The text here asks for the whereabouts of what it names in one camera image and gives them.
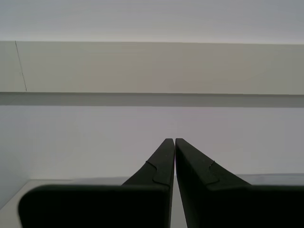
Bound beige horizontal wall panel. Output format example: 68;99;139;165
0;40;304;95

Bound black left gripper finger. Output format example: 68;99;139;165
18;138;176;228
175;138;304;228

